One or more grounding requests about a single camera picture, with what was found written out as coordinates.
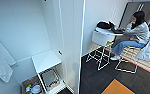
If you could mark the person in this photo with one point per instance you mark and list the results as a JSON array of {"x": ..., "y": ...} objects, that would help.
[{"x": 134, "y": 33}]

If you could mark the white wardrobe body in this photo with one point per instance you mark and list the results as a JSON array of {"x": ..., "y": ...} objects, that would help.
[{"x": 24, "y": 26}]

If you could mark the box with bottles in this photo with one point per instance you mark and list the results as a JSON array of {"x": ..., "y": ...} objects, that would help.
[{"x": 31, "y": 87}]

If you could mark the white draped jacket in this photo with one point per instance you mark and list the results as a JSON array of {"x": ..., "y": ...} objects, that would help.
[{"x": 147, "y": 48}]

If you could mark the white hanging cloth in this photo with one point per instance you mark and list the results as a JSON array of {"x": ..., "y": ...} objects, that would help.
[{"x": 1, "y": 68}]

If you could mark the black laptop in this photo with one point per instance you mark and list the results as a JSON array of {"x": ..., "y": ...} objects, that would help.
[{"x": 117, "y": 30}]

